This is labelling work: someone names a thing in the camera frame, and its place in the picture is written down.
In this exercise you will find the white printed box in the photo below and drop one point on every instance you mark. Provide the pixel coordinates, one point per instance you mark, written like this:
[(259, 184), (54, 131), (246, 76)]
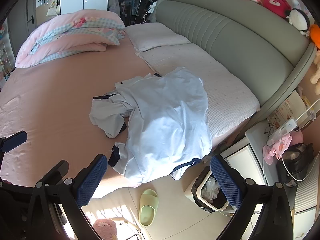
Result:
[(287, 110)]

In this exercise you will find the green slipper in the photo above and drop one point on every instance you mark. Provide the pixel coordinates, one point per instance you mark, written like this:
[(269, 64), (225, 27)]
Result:
[(150, 205)]

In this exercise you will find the large white pillow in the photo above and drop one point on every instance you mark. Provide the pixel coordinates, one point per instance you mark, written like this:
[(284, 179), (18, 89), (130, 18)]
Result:
[(225, 92)]

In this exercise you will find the black bag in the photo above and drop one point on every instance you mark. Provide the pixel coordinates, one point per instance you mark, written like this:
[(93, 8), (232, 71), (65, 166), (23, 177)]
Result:
[(300, 165)]

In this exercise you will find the black and white plush toy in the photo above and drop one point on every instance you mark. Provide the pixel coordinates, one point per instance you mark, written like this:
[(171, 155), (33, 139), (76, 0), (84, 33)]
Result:
[(297, 20)]

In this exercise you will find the white phone charger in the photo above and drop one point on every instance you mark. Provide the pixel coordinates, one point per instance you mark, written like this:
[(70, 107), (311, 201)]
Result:
[(152, 7)]

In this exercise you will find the red plush toy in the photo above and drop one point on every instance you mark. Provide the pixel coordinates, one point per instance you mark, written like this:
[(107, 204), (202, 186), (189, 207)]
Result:
[(275, 5)]

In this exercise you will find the white storage shelf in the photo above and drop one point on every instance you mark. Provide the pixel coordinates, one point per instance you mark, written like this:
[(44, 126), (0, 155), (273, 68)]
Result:
[(5, 62)]

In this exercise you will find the beige plush toy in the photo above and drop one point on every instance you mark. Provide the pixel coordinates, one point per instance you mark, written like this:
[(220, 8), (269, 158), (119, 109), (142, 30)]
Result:
[(316, 75)]

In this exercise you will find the pink checked quilt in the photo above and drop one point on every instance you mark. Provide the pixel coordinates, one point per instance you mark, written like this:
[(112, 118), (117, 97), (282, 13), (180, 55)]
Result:
[(62, 40)]

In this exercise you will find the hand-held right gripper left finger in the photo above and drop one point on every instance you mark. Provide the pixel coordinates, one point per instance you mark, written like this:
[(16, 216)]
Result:
[(91, 180)]

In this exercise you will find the grey padded headboard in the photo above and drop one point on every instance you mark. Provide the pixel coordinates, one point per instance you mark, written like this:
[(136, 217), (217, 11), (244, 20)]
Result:
[(225, 35)]

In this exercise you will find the white fleece-lined jacket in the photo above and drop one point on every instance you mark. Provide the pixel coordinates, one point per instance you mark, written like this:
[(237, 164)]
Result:
[(107, 115)]

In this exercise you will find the white nightstand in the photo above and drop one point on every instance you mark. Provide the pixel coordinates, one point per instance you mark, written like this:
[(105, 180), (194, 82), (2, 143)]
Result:
[(255, 140)]

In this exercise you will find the orange plush toy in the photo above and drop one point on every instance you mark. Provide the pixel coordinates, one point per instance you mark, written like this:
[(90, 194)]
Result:
[(315, 36)]

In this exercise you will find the white power strip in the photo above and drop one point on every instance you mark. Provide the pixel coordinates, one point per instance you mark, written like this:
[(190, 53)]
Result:
[(285, 130)]

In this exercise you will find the pink toy fan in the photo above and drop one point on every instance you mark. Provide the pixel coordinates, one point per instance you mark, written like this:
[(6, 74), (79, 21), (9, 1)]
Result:
[(271, 152)]

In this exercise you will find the small white pillow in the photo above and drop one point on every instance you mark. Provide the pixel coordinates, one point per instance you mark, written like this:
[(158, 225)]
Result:
[(155, 36)]

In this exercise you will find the white trash bin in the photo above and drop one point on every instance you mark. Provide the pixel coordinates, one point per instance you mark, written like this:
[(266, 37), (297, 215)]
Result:
[(196, 192)]

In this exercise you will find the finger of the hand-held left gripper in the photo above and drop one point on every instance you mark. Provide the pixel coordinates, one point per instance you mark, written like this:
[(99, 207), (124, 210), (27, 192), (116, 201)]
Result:
[(58, 168), (15, 140)]

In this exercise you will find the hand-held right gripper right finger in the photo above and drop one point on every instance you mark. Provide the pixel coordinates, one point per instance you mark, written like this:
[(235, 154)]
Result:
[(225, 180)]

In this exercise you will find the light blue garment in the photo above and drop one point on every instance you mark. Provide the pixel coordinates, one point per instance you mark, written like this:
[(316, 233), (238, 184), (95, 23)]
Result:
[(162, 120)]

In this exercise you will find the dark glass cabinet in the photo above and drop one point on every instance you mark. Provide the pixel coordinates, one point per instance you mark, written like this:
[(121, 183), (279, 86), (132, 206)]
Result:
[(130, 0)]

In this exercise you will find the grey door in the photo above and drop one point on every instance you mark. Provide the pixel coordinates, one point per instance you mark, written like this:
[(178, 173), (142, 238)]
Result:
[(31, 7)]

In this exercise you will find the pink bed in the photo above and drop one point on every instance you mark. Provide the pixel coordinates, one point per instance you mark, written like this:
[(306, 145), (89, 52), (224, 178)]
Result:
[(62, 92)]

